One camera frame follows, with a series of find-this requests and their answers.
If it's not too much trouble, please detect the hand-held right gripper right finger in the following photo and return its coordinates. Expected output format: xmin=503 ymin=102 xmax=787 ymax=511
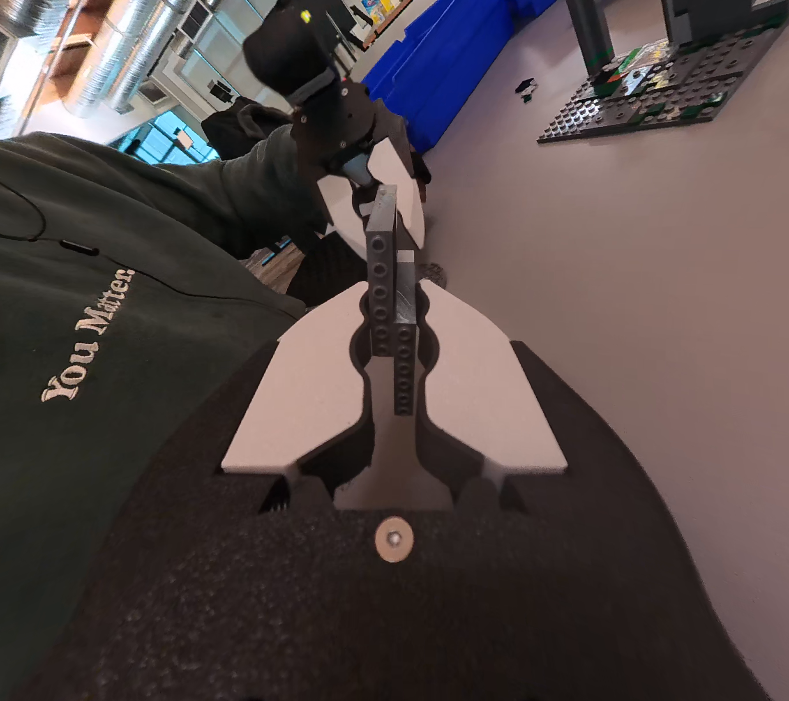
xmin=415 ymin=281 xmax=569 ymax=501

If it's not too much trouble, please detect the black earphone cable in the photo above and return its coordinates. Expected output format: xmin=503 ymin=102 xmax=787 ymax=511
xmin=0 ymin=183 xmax=186 ymax=296

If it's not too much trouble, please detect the silver ribbed air duct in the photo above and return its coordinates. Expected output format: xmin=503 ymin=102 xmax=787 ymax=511
xmin=0 ymin=0 xmax=281 ymax=119

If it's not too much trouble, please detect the grey brick baseplate build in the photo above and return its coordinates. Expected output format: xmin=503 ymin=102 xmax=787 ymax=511
xmin=536 ymin=0 xmax=789 ymax=145

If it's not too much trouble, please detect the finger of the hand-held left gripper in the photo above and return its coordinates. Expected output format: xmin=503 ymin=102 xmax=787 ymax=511
xmin=316 ymin=173 xmax=372 ymax=262
xmin=365 ymin=141 xmax=427 ymax=252

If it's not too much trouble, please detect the person's left forearm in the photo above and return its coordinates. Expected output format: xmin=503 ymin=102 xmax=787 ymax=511
xmin=154 ymin=125 xmax=329 ymax=259

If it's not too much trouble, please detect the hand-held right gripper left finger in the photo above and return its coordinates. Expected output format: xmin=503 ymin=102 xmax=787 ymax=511
xmin=219 ymin=282 xmax=376 ymax=501

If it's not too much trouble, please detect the grey stepped brick wall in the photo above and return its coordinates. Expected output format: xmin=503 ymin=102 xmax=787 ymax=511
xmin=365 ymin=186 xmax=421 ymax=418

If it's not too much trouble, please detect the person's green sweatshirt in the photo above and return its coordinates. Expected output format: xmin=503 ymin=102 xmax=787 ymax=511
xmin=0 ymin=131 xmax=309 ymax=701

